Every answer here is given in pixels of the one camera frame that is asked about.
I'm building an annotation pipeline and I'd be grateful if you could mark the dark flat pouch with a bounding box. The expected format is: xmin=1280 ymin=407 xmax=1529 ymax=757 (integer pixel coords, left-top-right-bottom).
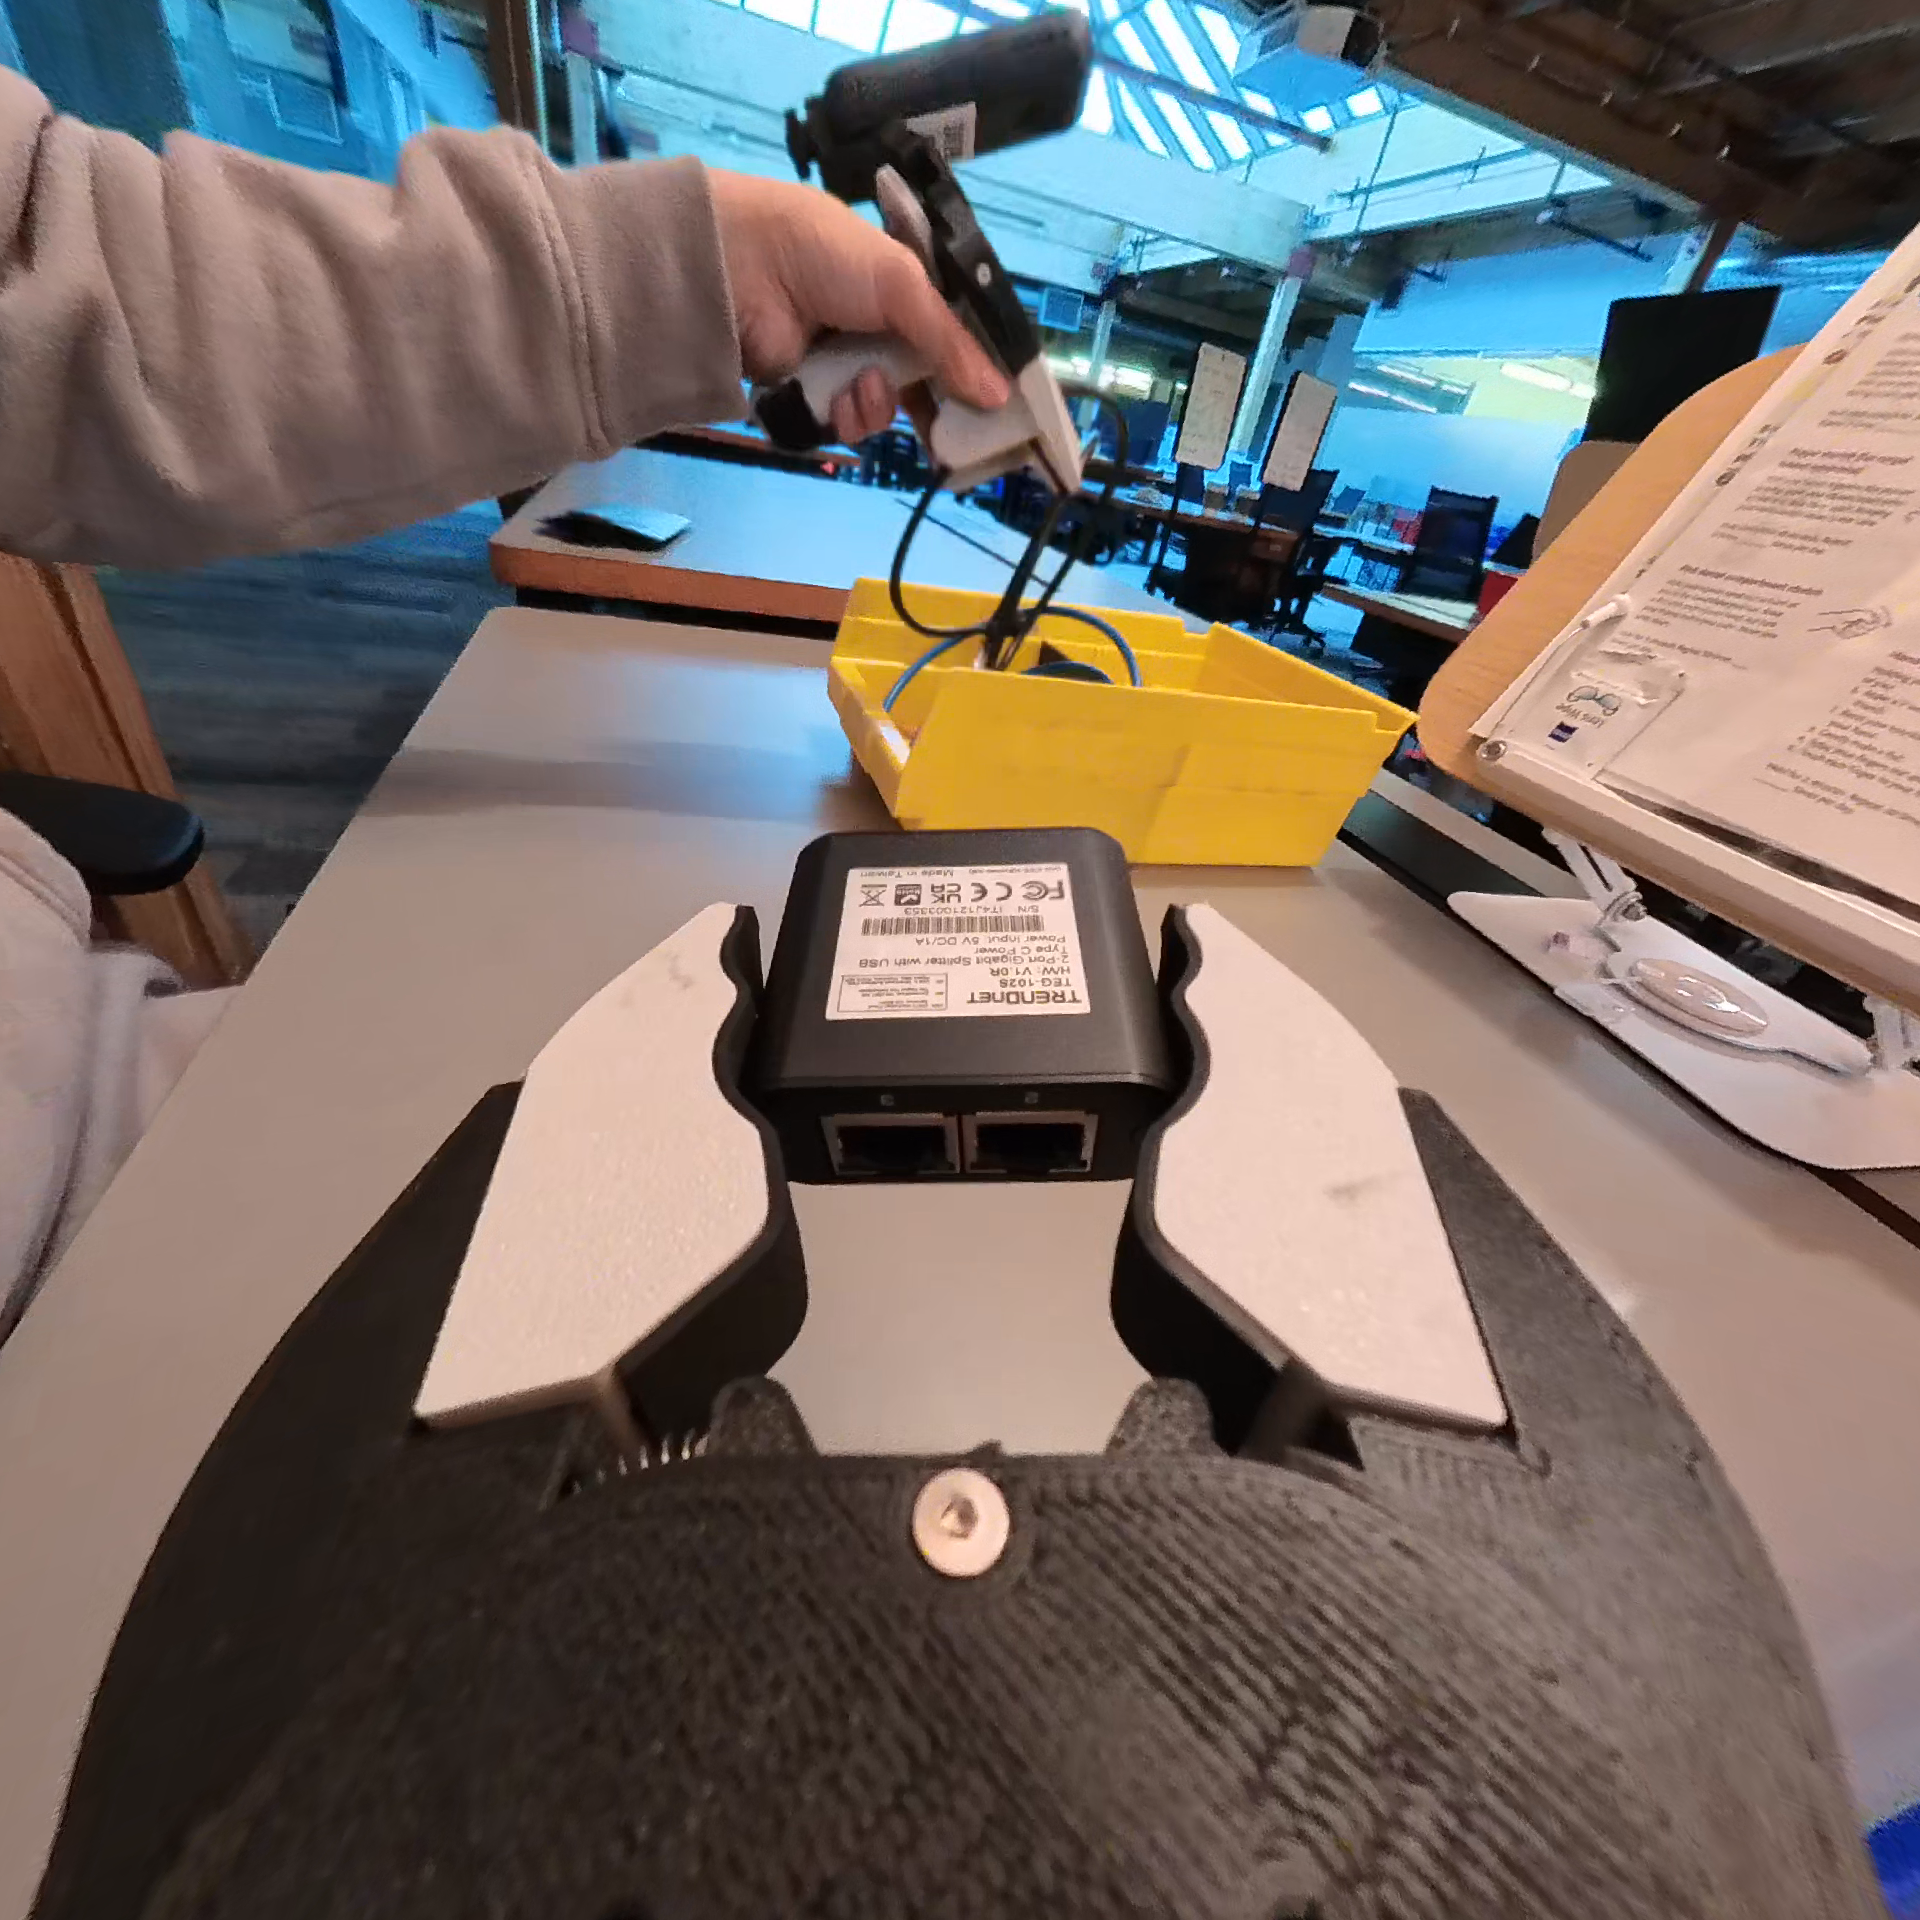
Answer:
xmin=536 ymin=503 xmax=689 ymax=555

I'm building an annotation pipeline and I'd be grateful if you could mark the grey background table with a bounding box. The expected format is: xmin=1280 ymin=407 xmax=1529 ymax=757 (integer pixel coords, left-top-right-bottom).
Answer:
xmin=488 ymin=443 xmax=1208 ymax=628

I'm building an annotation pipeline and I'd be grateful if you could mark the wooden book stand board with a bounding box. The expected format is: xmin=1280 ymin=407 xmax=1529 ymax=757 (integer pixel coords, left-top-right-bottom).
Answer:
xmin=1413 ymin=344 xmax=1920 ymax=932

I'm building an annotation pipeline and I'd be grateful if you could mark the blue cable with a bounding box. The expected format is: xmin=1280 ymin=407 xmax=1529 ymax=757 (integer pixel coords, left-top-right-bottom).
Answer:
xmin=885 ymin=604 xmax=1156 ymax=722

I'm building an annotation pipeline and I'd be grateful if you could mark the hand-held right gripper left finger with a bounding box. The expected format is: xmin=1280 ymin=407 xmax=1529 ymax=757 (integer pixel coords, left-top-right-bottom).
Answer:
xmin=411 ymin=901 xmax=811 ymax=1464

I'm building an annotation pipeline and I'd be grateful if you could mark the printed instruction sheet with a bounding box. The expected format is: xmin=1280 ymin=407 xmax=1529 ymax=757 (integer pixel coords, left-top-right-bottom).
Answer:
xmin=1592 ymin=226 xmax=1920 ymax=912

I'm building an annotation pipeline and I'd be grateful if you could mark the wooden cabinet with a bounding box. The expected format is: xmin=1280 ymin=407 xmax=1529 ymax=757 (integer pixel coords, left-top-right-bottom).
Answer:
xmin=0 ymin=555 xmax=252 ymax=990

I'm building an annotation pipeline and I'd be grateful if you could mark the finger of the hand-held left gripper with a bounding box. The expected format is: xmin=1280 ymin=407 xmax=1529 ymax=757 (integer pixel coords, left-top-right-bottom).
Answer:
xmin=1015 ymin=358 xmax=1092 ymax=494
xmin=918 ymin=396 xmax=1072 ymax=488

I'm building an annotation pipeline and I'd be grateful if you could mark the person's left hand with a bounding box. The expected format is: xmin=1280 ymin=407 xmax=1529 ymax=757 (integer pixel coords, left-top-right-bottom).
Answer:
xmin=709 ymin=167 xmax=1015 ymax=443

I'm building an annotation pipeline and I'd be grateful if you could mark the black cable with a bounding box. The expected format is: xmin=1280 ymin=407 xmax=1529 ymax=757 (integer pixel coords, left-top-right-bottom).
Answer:
xmin=888 ymin=382 xmax=1140 ymax=680

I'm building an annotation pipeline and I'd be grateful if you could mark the clear plastic packet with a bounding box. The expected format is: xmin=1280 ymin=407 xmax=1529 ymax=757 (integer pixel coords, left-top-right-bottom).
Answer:
xmin=1471 ymin=604 xmax=1688 ymax=773

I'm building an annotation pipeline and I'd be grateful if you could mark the yellow plastic bin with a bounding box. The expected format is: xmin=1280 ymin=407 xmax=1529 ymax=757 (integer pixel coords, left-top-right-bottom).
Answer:
xmin=829 ymin=575 xmax=1422 ymax=869

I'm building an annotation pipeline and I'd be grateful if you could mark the white book stand base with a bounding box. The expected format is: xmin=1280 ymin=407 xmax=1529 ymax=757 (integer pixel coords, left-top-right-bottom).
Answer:
xmin=1444 ymin=829 xmax=1920 ymax=1170

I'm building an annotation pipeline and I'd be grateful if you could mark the person's grey sweatshirt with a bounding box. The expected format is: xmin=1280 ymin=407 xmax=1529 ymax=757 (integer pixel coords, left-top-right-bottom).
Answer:
xmin=0 ymin=807 xmax=241 ymax=1338

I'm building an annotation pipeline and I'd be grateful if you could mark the black monitor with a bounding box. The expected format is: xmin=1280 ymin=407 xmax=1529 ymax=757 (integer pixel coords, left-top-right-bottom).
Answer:
xmin=1577 ymin=282 xmax=1822 ymax=448

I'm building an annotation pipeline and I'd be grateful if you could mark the black network splitter box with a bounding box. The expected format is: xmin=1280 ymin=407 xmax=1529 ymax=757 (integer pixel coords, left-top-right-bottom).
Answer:
xmin=745 ymin=829 xmax=1176 ymax=1184

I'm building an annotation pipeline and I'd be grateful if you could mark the black office chair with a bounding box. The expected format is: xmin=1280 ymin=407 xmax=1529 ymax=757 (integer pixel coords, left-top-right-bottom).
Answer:
xmin=1399 ymin=486 xmax=1497 ymax=604

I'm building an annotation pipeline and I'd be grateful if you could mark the black chair armrest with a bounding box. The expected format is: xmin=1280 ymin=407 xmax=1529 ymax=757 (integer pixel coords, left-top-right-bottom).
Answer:
xmin=0 ymin=773 xmax=205 ymax=903

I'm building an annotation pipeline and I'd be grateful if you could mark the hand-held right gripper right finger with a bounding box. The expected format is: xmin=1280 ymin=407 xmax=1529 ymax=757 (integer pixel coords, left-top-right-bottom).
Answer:
xmin=1110 ymin=901 xmax=1512 ymax=1468

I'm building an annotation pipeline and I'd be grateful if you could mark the person's left forearm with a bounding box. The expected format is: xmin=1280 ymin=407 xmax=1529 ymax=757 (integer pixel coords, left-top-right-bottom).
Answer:
xmin=0 ymin=70 xmax=747 ymax=575

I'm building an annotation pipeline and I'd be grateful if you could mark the grey desk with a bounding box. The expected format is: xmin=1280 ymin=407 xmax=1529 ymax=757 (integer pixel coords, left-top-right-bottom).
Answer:
xmin=0 ymin=604 xmax=1920 ymax=1920

